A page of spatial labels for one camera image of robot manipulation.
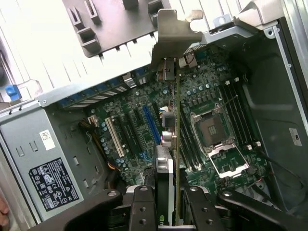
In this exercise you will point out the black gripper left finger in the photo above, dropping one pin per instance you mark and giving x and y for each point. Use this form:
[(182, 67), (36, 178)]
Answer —
[(142, 209)]

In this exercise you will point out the metal socket cover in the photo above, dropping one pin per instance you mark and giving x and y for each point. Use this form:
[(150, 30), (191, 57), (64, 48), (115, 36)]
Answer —
[(228, 160)]

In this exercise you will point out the blue expansion slot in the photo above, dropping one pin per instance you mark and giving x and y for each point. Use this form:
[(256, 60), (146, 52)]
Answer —
[(151, 125)]

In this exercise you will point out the green motherboard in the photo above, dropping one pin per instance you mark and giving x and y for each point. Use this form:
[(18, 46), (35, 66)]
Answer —
[(204, 79)]

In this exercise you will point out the white power connector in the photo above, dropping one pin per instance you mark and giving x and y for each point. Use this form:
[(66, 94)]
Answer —
[(92, 121)]

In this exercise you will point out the open black PC case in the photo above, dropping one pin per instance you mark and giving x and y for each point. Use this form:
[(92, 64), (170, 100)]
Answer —
[(264, 108)]

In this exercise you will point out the black expansion slot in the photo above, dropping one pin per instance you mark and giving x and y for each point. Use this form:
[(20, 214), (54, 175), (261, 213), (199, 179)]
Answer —
[(138, 134), (128, 137)]

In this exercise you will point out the CPU socket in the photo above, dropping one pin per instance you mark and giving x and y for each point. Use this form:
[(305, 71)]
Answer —
[(213, 125)]

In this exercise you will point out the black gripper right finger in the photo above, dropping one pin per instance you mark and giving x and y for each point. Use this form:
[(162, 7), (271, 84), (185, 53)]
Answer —
[(202, 211)]

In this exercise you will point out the grey parts rack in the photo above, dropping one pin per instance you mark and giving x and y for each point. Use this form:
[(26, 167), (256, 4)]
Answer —
[(115, 29)]

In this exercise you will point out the person's hand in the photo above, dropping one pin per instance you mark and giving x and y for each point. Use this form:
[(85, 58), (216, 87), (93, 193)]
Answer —
[(3, 204)]

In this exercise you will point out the white expansion slot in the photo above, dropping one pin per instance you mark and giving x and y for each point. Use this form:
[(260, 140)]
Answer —
[(115, 137)]

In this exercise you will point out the grey power supply unit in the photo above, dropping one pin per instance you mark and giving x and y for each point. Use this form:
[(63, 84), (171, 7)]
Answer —
[(24, 134)]

